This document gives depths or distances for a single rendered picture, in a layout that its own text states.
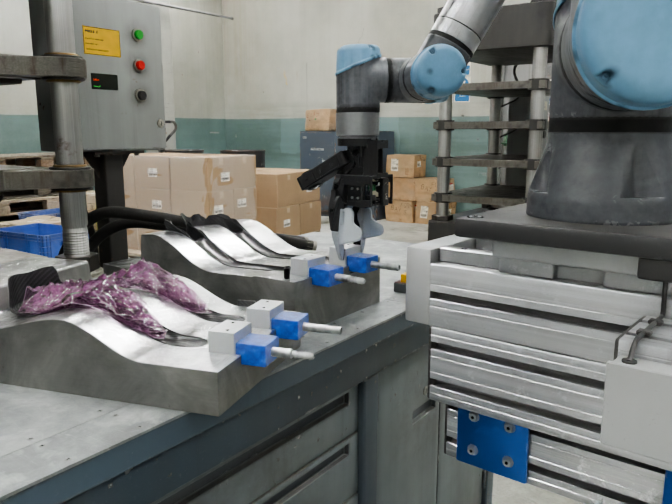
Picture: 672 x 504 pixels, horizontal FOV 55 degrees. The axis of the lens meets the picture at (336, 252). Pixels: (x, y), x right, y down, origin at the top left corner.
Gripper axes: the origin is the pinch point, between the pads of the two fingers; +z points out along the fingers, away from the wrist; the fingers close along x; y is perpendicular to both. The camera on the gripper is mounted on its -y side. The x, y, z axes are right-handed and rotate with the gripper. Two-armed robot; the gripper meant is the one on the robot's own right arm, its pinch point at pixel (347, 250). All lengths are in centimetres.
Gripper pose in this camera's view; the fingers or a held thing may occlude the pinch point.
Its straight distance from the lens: 115.8
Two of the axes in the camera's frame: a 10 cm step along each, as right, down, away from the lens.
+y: 8.2, 1.0, -5.7
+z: 0.0, 9.8, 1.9
